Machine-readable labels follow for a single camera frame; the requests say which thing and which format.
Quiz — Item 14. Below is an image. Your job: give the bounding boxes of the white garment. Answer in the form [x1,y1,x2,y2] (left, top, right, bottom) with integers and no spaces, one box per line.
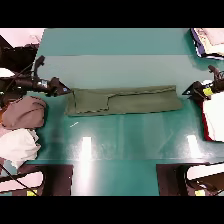
[0,127,42,170]
[202,94,224,143]

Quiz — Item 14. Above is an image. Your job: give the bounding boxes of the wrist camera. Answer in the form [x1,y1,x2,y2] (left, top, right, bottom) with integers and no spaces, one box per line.
[207,64,222,82]
[32,55,46,78]

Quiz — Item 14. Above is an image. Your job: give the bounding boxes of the olive green shirt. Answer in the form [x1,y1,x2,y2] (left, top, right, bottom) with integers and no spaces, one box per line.
[64,85,184,117]

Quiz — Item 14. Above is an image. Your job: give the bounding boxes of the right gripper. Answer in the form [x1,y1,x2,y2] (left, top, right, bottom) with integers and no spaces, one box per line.
[182,80,210,101]

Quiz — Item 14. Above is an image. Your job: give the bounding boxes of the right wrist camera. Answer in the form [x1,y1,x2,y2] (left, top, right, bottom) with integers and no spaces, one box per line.
[207,64,222,82]

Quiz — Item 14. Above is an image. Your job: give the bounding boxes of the brown garment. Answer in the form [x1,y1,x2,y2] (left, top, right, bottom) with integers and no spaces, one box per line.
[1,96,47,131]

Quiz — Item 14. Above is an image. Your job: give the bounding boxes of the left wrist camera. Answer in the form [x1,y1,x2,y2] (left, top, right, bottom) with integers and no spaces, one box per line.
[32,55,46,78]

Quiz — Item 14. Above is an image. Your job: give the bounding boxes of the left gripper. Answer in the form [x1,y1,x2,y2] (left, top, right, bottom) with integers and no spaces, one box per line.
[48,76,72,98]

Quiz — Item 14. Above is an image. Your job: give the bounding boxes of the cream garment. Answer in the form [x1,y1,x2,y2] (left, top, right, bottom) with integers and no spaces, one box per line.
[193,28,224,57]

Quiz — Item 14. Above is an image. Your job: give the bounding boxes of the black cable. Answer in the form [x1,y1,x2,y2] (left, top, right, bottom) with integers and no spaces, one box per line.
[2,63,37,92]

